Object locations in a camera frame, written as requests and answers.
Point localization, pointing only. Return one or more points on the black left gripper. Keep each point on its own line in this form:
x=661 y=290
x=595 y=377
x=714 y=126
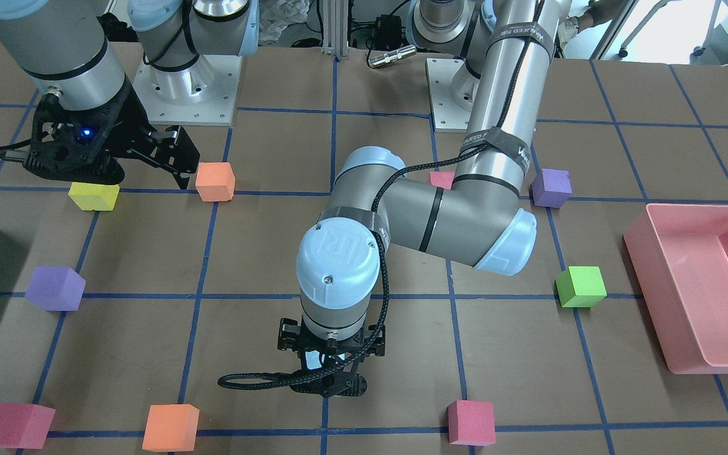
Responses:
x=289 y=335

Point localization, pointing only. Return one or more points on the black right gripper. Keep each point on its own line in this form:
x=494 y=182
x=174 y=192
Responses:
x=129 y=124

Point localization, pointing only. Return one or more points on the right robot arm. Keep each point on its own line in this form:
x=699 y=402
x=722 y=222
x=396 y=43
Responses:
x=62 y=45

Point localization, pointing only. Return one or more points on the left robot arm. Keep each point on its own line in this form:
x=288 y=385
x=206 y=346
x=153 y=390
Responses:
x=507 y=47

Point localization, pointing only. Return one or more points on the orange block bottom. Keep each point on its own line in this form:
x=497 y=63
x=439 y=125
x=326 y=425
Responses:
x=215 y=182

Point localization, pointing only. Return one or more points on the orange block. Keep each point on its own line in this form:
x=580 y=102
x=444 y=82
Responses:
x=171 y=428
x=215 y=182

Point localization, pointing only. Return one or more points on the yellow block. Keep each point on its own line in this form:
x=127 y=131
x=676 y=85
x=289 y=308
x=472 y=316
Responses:
x=93 y=197

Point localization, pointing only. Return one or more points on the pink block top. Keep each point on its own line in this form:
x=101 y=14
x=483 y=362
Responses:
x=24 y=426
x=471 y=423

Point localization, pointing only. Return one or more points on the orange block top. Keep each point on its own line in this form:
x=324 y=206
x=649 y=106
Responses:
x=171 y=428

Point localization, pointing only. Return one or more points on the purple block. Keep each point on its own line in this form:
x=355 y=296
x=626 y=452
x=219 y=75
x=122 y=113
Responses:
x=55 y=288
x=551 y=188

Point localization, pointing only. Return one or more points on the dark pink block bottom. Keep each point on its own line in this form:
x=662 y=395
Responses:
x=443 y=180

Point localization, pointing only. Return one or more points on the green block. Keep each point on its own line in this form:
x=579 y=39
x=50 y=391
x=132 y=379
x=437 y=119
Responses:
x=580 y=287

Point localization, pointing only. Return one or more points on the purple block bottom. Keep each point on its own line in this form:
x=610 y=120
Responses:
x=551 y=188

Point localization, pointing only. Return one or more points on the pink plastic bin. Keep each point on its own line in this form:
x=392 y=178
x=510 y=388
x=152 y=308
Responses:
x=680 y=255

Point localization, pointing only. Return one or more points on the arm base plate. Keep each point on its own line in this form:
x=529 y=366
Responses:
x=202 y=95
x=452 y=89

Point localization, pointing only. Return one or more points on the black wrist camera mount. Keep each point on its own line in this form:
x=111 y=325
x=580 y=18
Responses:
x=80 y=146

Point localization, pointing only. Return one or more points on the aluminium profile post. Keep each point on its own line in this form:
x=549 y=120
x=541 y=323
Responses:
x=335 y=28

